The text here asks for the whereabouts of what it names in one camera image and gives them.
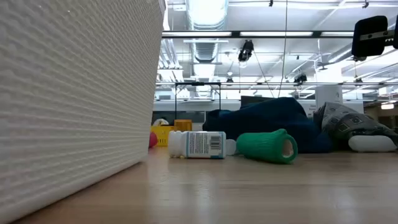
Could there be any red bandage roll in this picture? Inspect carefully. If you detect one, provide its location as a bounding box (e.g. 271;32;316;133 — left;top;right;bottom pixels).
148;131;159;149

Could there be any white labelled pill bottle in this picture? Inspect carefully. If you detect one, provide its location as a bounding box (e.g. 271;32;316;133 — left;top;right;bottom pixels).
167;130;227;159

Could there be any dark monitor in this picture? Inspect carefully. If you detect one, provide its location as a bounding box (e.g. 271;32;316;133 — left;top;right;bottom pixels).
240;95;268;106

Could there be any orange pill vial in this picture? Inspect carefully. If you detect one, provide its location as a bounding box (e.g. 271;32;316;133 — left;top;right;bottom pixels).
174;119;193;132

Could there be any grey patterned cloth gown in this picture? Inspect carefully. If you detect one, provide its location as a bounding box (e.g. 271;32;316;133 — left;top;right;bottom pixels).
313;101;398;147

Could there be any white pillar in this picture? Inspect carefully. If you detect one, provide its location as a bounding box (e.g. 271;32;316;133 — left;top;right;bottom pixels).
315;85;344;109

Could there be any small clear vial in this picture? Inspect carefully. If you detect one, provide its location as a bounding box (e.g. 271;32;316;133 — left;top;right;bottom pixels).
225;139;239;156

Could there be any yellow plastic basket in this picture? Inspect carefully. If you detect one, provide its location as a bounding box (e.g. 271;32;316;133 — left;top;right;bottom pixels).
150;125;177;147

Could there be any blue scrub garment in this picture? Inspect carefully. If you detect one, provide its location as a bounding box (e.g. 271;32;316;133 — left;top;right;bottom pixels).
202;96;333;154

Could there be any white gauze roll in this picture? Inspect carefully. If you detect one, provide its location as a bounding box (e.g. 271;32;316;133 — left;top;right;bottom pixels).
348;134;398;153

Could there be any white plastic laundry basket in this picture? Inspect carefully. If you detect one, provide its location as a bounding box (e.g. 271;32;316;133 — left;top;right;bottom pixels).
0;0;167;224

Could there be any silver ventilation duct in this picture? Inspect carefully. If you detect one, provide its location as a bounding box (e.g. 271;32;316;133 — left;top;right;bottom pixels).
185;0;229;98

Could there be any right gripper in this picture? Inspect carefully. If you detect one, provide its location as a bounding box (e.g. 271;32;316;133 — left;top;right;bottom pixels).
351;15;398;58

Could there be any thin hanging cable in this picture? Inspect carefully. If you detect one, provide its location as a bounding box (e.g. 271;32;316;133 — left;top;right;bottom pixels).
277;0;289;98

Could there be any green bandage roll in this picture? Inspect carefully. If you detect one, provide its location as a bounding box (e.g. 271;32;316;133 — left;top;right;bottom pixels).
236;128;299;165

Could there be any overhead light bar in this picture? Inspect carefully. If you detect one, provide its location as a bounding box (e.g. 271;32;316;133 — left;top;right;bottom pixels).
161;30;355;39

